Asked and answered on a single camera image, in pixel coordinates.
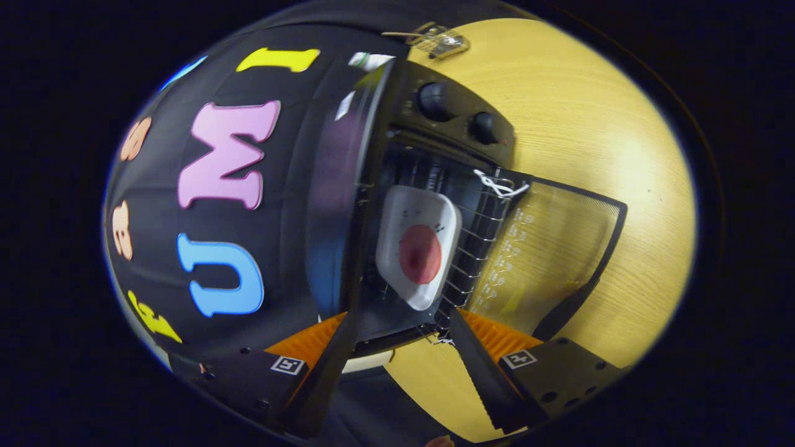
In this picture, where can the white green drink bottle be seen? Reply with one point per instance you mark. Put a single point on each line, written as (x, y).
(367, 60)

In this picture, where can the black backdrop cloth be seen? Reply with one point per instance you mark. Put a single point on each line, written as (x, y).
(155, 186)

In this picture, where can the white bread toaster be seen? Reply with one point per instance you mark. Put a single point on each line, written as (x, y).
(372, 362)

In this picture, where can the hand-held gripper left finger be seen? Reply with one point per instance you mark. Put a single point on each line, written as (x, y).
(326, 372)

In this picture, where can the wooden stick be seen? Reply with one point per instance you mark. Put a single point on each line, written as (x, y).
(400, 33)

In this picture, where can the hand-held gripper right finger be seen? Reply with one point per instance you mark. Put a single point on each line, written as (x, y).
(478, 372)

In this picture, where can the white rectangular plate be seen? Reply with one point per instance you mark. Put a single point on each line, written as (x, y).
(404, 211)

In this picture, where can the round pink ham slice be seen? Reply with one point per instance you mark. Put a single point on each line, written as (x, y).
(420, 254)

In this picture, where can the black toaster oven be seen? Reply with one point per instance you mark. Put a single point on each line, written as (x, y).
(404, 118)

